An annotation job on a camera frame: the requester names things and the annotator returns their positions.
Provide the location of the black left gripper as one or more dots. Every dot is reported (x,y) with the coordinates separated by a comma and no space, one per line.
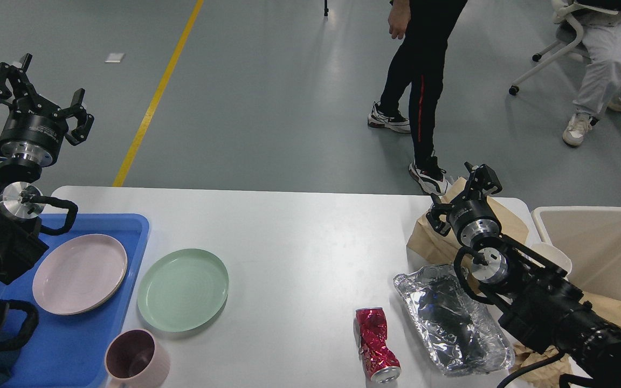
(33,137)

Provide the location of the brown paper in bin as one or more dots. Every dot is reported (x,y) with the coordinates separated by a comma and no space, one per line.
(606,307)

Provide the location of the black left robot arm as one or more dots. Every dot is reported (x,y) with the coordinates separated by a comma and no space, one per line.
(25,214)

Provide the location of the crushed red can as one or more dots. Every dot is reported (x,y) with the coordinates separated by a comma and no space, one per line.
(380,363)

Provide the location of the white paper scrap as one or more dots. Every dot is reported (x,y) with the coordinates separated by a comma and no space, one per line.
(115,57)

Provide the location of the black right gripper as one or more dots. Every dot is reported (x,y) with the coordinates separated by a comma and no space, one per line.
(472,220)

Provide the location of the pink plate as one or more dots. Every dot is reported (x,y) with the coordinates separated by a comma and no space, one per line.
(80,275)

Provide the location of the white paper cup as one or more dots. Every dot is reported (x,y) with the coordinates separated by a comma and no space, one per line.
(553,254)

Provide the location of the pink mug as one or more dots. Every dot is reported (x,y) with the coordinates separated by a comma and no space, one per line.
(136,359)

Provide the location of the aluminium foil tray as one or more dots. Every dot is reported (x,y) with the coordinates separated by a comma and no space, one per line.
(459,333)

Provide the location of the brown paper bag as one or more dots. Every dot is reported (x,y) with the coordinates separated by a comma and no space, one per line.
(438,250)

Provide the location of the person in black trousers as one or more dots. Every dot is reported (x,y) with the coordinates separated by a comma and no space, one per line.
(415,80)

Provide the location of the green plate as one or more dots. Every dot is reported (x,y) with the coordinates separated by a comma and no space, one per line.
(183,290)

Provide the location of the beige plastic bin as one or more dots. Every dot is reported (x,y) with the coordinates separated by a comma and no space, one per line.
(591,238)

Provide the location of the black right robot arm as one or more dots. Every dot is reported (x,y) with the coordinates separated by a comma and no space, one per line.
(539,306)

